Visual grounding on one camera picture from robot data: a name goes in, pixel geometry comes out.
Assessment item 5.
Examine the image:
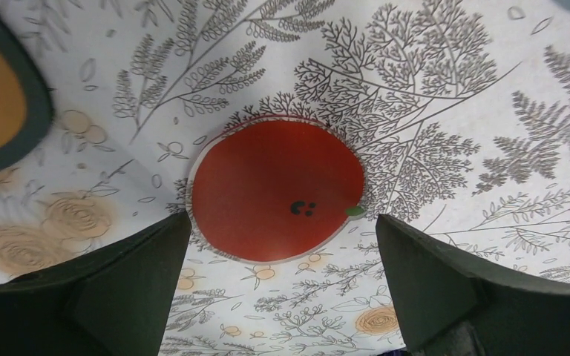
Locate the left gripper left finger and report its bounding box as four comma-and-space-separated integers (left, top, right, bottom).
0, 213, 191, 356

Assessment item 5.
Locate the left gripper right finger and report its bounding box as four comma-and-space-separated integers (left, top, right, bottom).
376, 215, 570, 355

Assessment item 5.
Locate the red apple coaster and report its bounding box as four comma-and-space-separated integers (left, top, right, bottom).
187, 119, 365, 263

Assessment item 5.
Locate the orange smiley coaster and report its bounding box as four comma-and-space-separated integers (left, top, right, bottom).
0, 19, 54, 171

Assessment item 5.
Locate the floral tablecloth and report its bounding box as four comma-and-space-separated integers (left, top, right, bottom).
0, 1, 570, 355

